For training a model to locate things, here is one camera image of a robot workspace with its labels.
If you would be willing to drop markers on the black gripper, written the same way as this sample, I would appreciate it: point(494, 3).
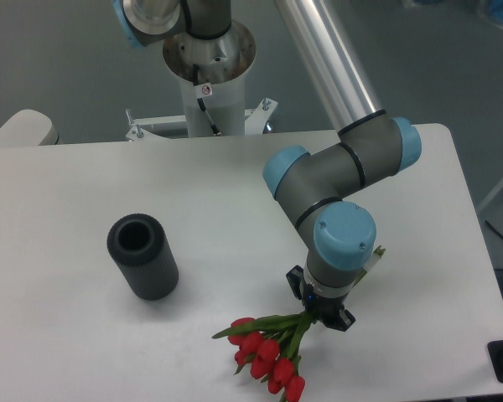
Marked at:
point(327, 303)

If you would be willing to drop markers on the red tulip bouquet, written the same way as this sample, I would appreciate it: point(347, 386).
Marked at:
point(270, 346)

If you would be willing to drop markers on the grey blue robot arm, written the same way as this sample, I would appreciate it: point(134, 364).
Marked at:
point(312, 189)

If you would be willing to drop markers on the dark grey ribbed vase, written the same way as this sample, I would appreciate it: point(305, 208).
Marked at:
point(138, 245)

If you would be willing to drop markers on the white rounded chair part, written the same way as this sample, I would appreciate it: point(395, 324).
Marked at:
point(28, 128)

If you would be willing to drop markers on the white pedestal base frame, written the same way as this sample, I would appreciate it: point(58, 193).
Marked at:
point(257, 121)

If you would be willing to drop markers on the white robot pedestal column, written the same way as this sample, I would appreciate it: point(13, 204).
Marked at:
point(211, 76)

